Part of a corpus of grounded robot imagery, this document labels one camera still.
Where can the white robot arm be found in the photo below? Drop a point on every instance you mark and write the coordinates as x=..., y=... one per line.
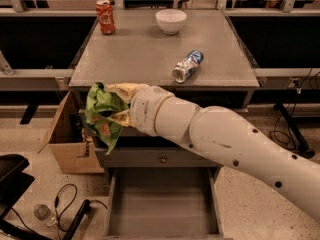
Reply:
x=292, y=176

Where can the brown cardboard box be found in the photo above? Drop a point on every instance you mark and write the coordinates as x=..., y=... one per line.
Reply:
x=73, y=154

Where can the grey drawer cabinet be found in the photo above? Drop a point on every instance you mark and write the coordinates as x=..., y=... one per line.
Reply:
x=140, y=52

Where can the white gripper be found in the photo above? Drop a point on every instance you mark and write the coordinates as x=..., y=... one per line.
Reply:
x=145, y=109

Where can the black office chair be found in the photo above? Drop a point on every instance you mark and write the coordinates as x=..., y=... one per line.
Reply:
x=13, y=183

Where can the black table leg left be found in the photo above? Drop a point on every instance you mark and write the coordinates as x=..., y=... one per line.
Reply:
x=29, y=113

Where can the clear plastic water bottle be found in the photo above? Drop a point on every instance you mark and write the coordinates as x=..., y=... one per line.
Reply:
x=44, y=214

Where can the black table leg right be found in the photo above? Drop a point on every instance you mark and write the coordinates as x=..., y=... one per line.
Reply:
x=303, y=147

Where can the orange soda can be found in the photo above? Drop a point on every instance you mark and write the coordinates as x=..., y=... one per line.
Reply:
x=104, y=12

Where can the white ceramic bowl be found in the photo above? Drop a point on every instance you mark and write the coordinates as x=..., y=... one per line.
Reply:
x=171, y=21

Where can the green rice chip bag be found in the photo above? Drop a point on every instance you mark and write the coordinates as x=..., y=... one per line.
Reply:
x=99, y=106

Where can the crushed blue silver can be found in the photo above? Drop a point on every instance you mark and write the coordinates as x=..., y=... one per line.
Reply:
x=185, y=68

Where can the black table leg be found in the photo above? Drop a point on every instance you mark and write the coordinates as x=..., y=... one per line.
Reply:
x=303, y=147
x=29, y=113

